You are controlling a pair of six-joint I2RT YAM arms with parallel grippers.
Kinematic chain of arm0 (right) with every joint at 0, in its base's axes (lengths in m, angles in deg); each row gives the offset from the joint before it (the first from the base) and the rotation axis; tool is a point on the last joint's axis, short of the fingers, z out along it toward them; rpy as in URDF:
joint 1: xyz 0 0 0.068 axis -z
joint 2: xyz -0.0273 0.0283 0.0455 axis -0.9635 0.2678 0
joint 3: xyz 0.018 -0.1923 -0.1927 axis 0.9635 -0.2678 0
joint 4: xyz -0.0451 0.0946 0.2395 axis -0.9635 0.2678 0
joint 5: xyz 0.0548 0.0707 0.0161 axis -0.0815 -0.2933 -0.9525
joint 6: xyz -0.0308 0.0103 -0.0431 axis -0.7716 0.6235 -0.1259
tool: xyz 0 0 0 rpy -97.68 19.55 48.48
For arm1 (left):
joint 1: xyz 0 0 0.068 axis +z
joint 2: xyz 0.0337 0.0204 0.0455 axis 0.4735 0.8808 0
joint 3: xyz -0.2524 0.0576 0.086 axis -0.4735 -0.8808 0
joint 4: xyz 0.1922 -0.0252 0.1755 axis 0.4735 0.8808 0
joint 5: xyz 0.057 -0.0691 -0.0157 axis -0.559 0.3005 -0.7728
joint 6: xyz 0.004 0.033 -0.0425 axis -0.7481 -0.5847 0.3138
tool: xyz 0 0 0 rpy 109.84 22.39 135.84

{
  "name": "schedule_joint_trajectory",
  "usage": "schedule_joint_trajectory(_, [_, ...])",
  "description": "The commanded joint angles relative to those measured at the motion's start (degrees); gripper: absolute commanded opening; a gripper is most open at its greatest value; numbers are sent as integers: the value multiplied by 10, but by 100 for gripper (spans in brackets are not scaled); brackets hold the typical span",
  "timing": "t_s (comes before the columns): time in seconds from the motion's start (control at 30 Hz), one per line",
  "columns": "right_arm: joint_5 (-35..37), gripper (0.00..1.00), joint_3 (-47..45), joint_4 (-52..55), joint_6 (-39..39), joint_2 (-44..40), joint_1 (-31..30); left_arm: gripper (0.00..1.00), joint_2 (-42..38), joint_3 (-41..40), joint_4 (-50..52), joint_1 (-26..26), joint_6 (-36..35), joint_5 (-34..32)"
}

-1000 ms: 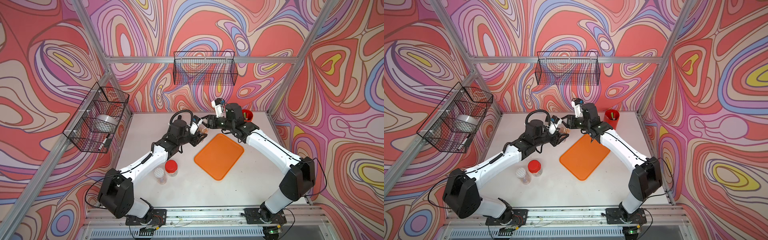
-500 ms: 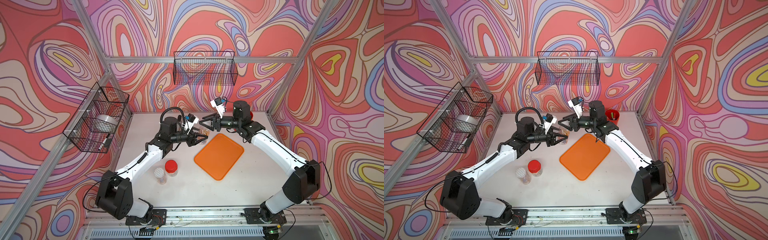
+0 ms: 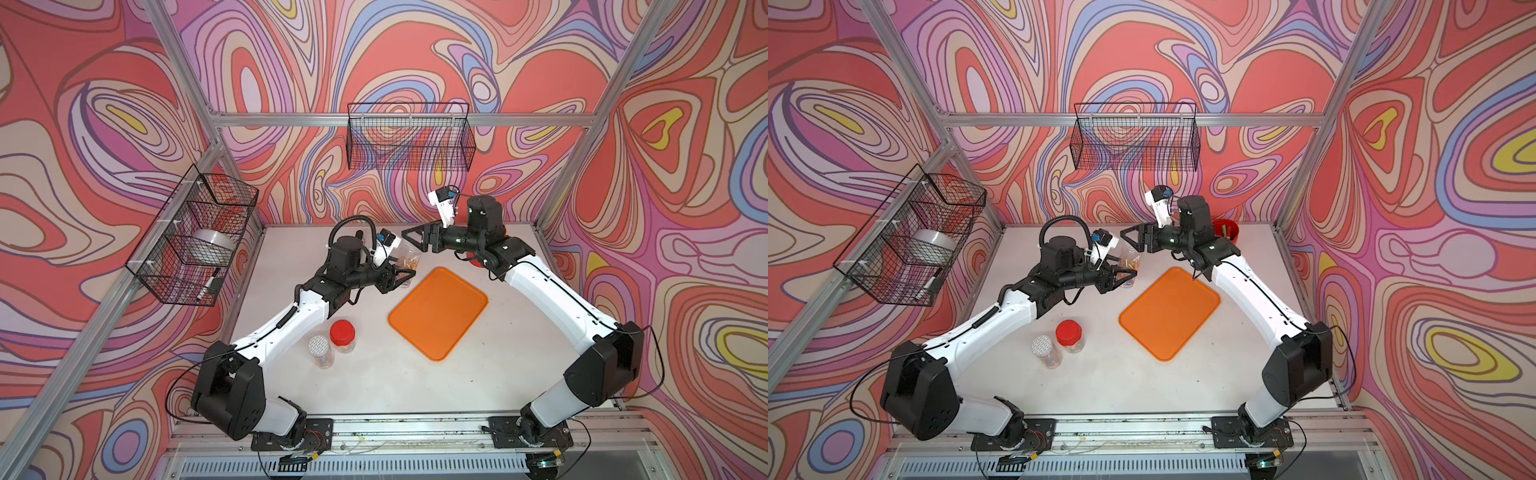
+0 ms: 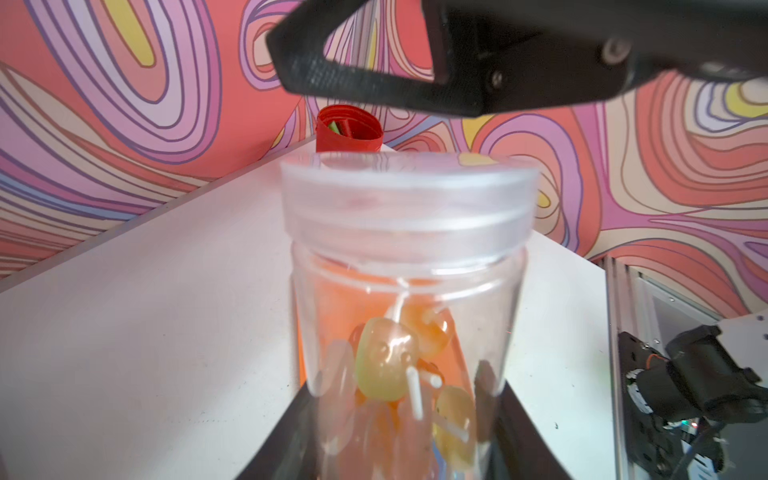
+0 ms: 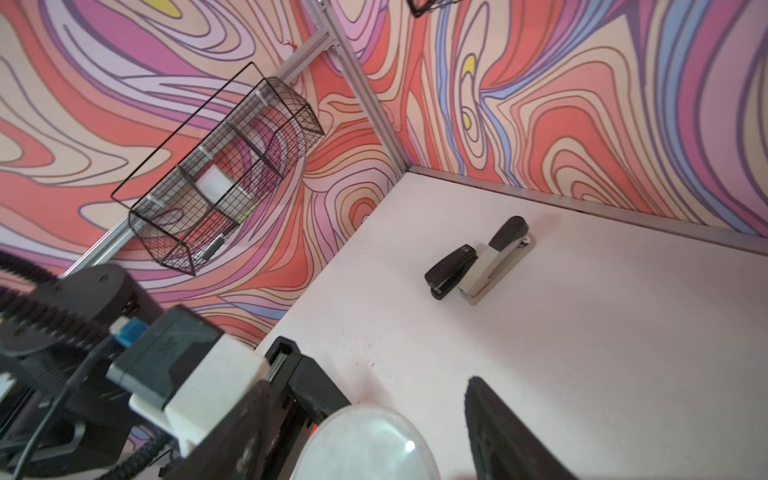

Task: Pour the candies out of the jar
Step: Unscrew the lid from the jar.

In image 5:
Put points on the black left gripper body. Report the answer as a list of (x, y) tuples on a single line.
[(304, 396)]

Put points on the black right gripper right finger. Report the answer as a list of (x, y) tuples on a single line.
[(502, 446)]

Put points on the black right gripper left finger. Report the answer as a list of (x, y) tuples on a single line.
[(237, 447)]

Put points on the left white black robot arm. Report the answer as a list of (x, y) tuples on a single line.
[(107, 380)]

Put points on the black marker in basket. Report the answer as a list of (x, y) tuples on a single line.
[(210, 248)]

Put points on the beige stapler black top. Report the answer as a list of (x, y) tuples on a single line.
[(509, 245)]

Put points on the white roll in basket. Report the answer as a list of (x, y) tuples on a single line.
[(214, 184)]

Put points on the left black wire basket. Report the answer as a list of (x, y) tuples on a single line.
[(260, 131)]

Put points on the black wire basket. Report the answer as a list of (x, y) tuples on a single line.
[(419, 8), (260, 131)]

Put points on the back black wire basket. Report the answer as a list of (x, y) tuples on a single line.
[(419, 8)]

